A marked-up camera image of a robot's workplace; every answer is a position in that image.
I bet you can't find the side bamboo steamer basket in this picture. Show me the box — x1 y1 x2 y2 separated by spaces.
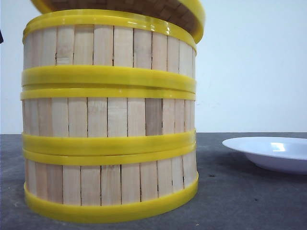
21 10 196 100

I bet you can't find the bamboo steamer lid yellow rim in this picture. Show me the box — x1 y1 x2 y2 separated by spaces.
32 0 206 43

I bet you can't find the white plate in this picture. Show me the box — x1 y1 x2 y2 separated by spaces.
222 137 307 175

